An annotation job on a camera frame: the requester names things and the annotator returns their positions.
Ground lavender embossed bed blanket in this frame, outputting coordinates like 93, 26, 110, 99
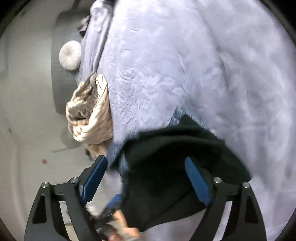
80, 1, 295, 240

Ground round white cushion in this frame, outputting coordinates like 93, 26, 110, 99
59, 40, 81, 71

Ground grey quilted headboard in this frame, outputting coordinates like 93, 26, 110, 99
51, 10, 88, 115

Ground person's left hand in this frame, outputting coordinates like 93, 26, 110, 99
108, 210, 141, 240

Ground beige striped blanket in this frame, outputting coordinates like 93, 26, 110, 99
66, 73, 113, 160

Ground black pants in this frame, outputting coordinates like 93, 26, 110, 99
107, 108, 251, 232

